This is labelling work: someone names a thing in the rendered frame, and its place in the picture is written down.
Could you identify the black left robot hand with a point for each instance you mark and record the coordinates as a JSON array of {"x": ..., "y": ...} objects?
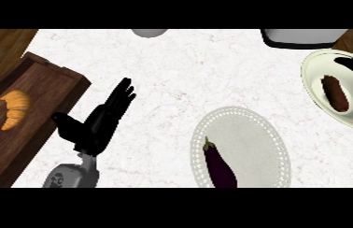
[{"x": 99, "y": 125}]

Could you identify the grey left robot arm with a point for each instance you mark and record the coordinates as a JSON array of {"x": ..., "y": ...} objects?
[{"x": 73, "y": 174}]

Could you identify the grey oval placemat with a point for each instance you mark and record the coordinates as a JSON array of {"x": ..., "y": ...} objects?
[{"x": 249, "y": 144}]

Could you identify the pale cream bowl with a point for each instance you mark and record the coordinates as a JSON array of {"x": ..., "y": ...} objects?
[{"x": 317, "y": 69}]

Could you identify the brown sweet potato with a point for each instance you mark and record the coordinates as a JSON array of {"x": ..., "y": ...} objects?
[{"x": 336, "y": 93}]

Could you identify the brown wooden drawer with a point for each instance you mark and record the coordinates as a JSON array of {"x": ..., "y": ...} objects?
[{"x": 31, "y": 107}]

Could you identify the orange croissant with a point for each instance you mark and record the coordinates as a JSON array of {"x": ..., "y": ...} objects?
[{"x": 17, "y": 108}]

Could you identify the purple eggplant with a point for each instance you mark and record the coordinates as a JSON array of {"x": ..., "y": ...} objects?
[{"x": 219, "y": 169}]

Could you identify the brown wooden cabinet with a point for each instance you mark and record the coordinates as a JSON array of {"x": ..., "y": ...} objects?
[{"x": 11, "y": 46}]

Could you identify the grey rounded object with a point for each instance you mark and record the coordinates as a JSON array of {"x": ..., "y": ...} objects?
[{"x": 150, "y": 32}]

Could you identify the grey appliance with black rim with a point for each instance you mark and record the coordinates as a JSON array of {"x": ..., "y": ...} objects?
[{"x": 303, "y": 37}]

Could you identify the brown wooden corner piece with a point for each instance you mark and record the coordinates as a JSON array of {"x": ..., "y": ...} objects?
[{"x": 346, "y": 42}]

